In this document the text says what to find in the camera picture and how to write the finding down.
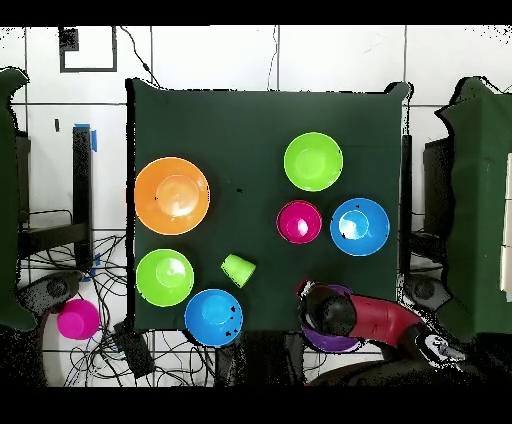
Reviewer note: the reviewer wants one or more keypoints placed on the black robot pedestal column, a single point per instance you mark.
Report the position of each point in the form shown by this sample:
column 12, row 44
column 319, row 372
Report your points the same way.
column 260, row 360

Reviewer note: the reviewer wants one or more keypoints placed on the grey pedestal leg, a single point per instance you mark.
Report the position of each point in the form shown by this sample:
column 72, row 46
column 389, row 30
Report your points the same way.
column 56, row 288
column 424, row 288

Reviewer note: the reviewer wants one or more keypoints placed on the large orange plastic bowl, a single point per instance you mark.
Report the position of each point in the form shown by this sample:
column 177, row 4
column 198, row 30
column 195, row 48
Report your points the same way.
column 172, row 196

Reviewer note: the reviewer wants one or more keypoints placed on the grey square floor frame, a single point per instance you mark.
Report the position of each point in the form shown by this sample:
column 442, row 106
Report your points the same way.
column 88, row 70

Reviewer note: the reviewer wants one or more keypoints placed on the pink plastic cup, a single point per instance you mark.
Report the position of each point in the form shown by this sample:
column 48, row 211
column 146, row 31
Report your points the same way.
column 78, row 319

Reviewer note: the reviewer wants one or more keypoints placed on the green plastic cup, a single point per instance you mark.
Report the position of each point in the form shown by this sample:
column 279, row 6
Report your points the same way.
column 238, row 270

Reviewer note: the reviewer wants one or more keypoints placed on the dark green tablecloth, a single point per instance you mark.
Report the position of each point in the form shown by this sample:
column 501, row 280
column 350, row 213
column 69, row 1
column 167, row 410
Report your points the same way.
column 240, row 120

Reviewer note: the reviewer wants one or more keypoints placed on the black metal stand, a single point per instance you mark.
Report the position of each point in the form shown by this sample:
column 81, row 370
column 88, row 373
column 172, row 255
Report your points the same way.
column 82, row 180

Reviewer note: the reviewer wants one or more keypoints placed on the blue plastic bowl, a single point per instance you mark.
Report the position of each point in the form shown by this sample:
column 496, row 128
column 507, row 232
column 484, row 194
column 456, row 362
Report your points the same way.
column 212, row 318
column 368, row 236

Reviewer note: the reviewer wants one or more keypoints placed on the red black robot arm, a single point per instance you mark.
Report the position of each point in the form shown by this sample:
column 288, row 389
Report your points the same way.
column 380, row 316

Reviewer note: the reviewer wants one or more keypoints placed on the purple plastic bowl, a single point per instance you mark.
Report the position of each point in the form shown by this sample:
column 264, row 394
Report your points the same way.
column 332, row 343

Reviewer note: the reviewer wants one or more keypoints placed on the small pink plastic bowl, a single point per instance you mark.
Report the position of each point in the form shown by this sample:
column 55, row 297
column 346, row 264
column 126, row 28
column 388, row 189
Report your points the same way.
column 300, row 222

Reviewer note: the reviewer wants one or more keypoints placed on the black power adapter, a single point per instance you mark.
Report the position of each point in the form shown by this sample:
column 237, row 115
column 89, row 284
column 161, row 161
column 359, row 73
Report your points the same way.
column 134, row 352

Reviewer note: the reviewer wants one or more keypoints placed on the green plastic bowl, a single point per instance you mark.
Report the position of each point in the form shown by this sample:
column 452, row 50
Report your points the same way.
column 313, row 161
column 164, row 277

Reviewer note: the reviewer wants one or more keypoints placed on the green side table cloth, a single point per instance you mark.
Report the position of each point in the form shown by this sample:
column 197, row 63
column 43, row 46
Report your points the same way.
column 8, row 200
column 480, row 200

